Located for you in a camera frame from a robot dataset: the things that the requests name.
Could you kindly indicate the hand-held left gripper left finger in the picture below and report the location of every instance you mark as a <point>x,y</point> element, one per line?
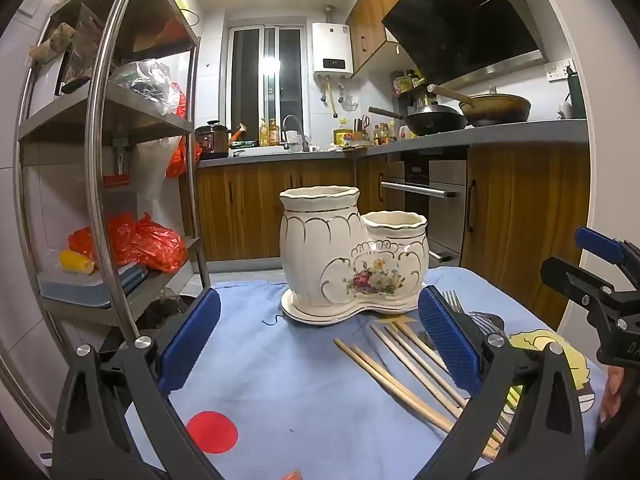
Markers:
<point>192,340</point>

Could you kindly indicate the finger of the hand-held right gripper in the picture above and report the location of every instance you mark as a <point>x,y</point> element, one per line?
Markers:
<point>575,277</point>
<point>600,246</point>

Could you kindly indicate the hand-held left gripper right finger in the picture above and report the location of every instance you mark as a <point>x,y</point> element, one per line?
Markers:
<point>447,345</point>

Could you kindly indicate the wooden chopstick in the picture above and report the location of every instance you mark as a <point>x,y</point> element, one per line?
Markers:
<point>415,367</point>
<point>400,390</point>
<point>395,380</point>
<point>415,342</point>
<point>407,347</point>

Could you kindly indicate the metal fork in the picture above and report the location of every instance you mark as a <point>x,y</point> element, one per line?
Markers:
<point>454,301</point>

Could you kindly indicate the flower-shaped metal spoon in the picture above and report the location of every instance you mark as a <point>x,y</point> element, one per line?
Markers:
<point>486,322</point>

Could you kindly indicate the white floral ceramic utensil holder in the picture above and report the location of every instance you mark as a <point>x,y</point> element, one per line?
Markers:
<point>330,255</point>

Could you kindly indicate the person's right hand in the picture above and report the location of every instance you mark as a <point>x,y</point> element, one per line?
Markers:
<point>611,390</point>

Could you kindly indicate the black trash bag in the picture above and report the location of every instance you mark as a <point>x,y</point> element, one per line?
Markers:
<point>165,310</point>

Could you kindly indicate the wooden side cabinet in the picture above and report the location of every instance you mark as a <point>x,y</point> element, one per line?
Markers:
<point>525,220</point>

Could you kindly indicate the blue printed cloth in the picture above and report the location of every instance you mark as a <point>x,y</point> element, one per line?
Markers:
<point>280,390</point>

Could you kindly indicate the red plastic bag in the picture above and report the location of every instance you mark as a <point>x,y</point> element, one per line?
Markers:
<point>150,245</point>
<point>179,157</point>
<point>87,240</point>

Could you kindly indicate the blue and white tray stack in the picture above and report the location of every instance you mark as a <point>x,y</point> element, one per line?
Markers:
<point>85,287</point>

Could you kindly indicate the grey kitchen countertop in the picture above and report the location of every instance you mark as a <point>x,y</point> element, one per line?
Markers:
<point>525,130</point>

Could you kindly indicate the yellow corn cob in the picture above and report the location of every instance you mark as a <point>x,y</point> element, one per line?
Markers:
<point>76,261</point>

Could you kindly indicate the wooden lower cabinets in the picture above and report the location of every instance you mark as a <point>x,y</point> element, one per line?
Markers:
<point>250,210</point>

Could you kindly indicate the wooden cabinets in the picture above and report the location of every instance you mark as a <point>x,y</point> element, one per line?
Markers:
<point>250,210</point>
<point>372,20</point>

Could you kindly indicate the dark bottle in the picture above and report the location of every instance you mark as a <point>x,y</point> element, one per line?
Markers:
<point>576,95</point>

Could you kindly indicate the built-in oven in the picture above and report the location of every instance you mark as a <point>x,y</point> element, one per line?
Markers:
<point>430,180</point>

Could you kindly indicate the brown frying pan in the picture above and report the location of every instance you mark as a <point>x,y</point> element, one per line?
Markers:
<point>500,107</point>

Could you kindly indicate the white plastic bag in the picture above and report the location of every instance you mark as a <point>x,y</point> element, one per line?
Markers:
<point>150,170</point>

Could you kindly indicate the small red box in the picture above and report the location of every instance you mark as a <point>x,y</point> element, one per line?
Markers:
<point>117,181</point>

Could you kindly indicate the dark red rice cooker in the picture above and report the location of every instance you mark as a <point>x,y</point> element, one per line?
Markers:
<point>212,140</point>

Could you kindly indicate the black wok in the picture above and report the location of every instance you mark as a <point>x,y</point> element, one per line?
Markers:
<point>435,122</point>

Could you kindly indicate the orange packet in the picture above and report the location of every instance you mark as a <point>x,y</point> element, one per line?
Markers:
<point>239,132</point>

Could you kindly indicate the cooking oil bottles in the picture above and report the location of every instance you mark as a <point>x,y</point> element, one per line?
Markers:
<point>270,134</point>

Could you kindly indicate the condiment bottles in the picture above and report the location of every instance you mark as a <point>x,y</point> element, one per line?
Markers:
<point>386,133</point>

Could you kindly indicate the kitchen faucet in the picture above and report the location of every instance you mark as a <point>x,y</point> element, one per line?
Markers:
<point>295,132</point>

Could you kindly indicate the yellow container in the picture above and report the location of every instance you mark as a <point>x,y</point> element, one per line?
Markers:
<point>343,137</point>

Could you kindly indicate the metal shelf rack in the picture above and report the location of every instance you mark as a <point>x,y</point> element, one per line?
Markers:
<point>102,120</point>

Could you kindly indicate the black range hood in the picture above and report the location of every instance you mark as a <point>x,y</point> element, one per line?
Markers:
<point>460,25</point>

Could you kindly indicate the clear plastic bag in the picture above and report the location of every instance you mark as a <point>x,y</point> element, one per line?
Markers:
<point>145,82</point>

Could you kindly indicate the window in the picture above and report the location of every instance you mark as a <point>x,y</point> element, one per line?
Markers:
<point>267,85</point>

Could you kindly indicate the snack bag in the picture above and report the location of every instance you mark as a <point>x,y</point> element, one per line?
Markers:
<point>87,45</point>

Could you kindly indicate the white water heater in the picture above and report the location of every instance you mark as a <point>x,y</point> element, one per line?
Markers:
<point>332,50</point>

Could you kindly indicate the wooden upper cabinets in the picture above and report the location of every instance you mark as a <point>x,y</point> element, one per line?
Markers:
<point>372,20</point>

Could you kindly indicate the wall socket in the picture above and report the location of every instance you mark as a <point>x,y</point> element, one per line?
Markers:
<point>561,70</point>

